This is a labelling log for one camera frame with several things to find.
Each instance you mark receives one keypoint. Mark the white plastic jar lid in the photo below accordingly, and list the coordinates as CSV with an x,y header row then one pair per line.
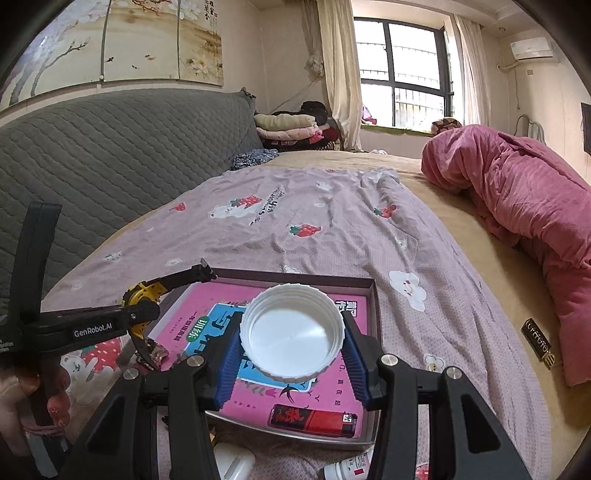
x,y
292,332

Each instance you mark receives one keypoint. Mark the pink strawberry print blanket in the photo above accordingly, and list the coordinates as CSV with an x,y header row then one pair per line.
x,y
433,302

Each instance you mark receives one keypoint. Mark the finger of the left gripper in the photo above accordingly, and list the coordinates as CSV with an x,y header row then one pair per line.
x,y
161,282

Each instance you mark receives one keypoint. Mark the black framed window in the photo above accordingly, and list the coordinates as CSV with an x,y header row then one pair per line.
x,y
405,74

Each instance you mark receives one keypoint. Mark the white earbuds case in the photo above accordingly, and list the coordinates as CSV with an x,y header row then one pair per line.
x,y
233,462

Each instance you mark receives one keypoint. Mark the black gold label box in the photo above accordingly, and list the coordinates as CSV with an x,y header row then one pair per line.
x,y
539,342

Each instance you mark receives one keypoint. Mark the red black lighter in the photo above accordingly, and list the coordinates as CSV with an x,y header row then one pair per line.
x,y
313,422

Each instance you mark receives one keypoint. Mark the white air conditioner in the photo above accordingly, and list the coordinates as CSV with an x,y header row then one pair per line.
x,y
532,48

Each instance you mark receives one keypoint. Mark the pink rolled quilt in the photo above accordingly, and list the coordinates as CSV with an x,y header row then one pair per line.
x,y
528,197

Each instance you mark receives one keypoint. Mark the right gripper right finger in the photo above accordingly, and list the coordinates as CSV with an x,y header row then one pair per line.
x,y
467,441

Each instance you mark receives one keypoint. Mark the small white pill bottle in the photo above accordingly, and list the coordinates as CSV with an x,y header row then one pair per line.
x,y
354,468

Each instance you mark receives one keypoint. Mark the dark patterned cloth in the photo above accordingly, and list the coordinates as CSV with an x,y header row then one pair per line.
x,y
252,158

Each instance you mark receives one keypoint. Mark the grey quilted headboard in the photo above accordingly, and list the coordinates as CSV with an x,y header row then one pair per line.
x,y
110,158

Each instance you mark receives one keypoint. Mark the stack of folded clothes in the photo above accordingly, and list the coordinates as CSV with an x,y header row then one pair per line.
x,y
309,128

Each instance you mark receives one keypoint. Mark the beige bed sheet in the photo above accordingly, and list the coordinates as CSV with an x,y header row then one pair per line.
x,y
513,277

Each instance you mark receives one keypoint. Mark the cream curtain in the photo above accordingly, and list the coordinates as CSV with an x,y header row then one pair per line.
x,y
332,57

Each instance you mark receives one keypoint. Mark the person's left hand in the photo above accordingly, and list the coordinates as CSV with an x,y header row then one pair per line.
x,y
17,385

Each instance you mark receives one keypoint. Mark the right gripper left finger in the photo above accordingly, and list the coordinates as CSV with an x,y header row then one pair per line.
x,y
119,441

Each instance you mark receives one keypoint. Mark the pink Chinese workbook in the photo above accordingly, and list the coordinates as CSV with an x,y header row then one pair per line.
x,y
277,368

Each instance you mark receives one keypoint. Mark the floral wall painting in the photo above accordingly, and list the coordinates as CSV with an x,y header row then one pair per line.
x,y
111,41

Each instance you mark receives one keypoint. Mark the wall television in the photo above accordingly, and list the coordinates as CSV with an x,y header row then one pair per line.
x,y
586,126

